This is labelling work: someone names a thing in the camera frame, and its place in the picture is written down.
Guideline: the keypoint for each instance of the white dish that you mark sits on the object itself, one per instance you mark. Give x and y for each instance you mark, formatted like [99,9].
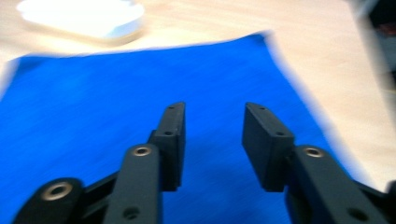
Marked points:
[84,15]

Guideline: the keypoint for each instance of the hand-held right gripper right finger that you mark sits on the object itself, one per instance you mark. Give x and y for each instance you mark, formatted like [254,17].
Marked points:
[267,149]

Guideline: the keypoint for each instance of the blue cloth mat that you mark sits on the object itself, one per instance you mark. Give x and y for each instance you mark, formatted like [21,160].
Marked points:
[93,105]

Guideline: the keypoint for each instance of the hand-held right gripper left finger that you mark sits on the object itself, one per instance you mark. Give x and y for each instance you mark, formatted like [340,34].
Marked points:
[170,146]

